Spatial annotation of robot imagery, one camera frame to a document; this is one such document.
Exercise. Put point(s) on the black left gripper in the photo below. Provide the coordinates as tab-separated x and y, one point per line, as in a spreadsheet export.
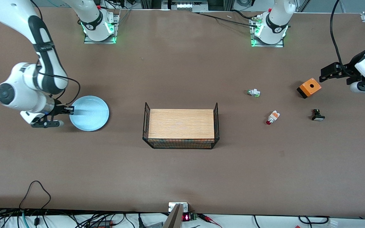
353	67

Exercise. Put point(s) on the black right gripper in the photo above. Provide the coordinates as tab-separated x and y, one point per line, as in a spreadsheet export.
58	109

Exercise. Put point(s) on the light blue round plate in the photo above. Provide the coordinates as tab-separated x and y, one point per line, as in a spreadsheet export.
90	114

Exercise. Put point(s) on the red and white push button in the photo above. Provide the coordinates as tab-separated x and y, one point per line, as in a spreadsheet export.
274	116

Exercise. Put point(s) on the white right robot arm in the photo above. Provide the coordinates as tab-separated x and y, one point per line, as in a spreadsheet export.
17	91

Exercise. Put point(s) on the black square white-top button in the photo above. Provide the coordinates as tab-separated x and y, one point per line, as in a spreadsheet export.
318	117

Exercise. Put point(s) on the green and white push button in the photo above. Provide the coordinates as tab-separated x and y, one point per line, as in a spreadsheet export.
254	92

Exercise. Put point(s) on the wooden board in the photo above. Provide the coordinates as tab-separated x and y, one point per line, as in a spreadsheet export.
181	123

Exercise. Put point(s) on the black power adapter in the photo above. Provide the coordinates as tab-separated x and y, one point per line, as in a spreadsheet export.
101	224

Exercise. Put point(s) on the white socket box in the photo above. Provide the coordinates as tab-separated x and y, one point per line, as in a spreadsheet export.
173	206

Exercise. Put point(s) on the red digit display module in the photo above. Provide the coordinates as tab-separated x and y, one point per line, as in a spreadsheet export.
186	217

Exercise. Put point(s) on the red probe lead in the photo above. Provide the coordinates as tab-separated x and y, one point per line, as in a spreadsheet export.
209	219

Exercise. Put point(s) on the orange push-button enclosure box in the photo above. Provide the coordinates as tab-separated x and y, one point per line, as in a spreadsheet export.
310	86

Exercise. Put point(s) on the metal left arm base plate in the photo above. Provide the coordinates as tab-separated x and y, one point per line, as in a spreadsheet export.
266	45

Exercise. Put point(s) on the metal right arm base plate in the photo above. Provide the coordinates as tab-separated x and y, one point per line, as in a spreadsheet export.
100	41

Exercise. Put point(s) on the aluminium frame structure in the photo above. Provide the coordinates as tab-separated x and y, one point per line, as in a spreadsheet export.
184	4

